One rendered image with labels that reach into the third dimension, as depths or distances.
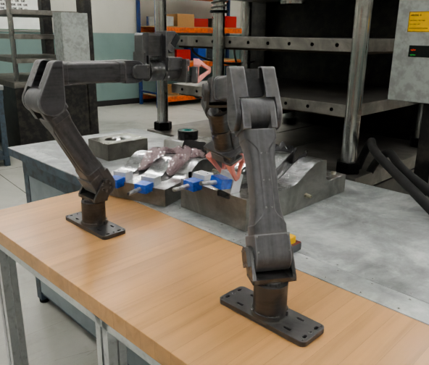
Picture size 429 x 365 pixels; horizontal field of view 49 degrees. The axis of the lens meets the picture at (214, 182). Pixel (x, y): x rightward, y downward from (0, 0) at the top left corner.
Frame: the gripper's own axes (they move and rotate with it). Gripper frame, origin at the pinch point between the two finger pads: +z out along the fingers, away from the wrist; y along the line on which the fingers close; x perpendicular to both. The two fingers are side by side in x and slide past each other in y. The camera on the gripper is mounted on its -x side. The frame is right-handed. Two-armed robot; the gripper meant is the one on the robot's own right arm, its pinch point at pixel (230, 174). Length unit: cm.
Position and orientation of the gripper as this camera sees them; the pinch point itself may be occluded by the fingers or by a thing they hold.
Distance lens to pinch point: 127.2
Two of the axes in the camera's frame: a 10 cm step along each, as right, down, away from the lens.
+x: -7.1, 5.1, -4.9
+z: 1.6, 7.9, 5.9
